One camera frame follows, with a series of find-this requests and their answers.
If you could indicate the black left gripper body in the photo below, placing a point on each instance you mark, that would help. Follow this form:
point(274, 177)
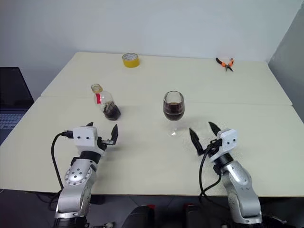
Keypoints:
point(102, 142)

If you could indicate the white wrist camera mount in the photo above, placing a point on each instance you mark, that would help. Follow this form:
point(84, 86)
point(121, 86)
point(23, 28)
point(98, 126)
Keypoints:
point(85, 132)
point(229, 140)

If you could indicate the orange and black pliers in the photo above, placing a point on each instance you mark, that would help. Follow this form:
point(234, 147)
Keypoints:
point(224, 64)

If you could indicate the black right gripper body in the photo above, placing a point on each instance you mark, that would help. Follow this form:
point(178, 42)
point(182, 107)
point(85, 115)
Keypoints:
point(213, 147)

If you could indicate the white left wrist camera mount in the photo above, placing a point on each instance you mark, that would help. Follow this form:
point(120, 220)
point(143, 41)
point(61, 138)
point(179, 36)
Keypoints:
point(85, 132)

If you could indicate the plastic bottle with dark drink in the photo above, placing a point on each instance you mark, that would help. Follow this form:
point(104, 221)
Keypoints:
point(111, 111)

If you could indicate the dark laptop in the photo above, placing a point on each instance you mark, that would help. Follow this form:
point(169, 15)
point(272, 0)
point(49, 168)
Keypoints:
point(12, 90)

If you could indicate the yellow tape roll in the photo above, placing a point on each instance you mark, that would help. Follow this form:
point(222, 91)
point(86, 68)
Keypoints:
point(130, 63)

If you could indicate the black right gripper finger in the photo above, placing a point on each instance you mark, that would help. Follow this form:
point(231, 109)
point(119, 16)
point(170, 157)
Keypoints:
point(196, 142)
point(214, 129)

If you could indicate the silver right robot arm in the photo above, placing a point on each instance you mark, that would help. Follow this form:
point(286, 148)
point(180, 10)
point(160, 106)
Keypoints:
point(240, 185)

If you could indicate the clear wine glass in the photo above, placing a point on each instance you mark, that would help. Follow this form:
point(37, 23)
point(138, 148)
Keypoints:
point(173, 111)

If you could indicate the dark rounded shape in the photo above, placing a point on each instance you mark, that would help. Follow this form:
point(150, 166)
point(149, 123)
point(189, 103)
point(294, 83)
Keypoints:
point(139, 217)

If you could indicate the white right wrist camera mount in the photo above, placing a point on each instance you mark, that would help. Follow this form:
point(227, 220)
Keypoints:
point(229, 140)

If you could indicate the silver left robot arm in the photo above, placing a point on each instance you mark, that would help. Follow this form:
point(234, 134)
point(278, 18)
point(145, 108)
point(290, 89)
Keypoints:
point(76, 185)

